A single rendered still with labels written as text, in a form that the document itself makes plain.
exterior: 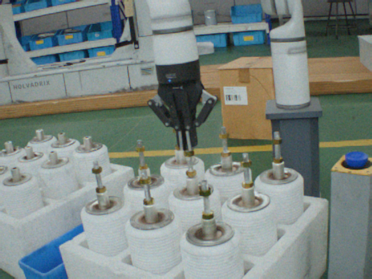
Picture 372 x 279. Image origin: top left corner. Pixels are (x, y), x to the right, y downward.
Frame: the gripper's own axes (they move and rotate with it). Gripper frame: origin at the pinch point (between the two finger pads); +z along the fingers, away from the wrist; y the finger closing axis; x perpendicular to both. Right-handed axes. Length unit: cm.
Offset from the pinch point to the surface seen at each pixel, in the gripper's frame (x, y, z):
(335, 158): 83, 18, 36
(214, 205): -1.5, 4.4, 12.1
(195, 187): -0.7, 0.8, 9.0
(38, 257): -9.9, -35.5, 25.1
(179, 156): 13.0, -8.3, 8.5
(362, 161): -1.6, 31.0, 2.8
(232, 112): 104, -26, 25
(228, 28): 430, -131, 16
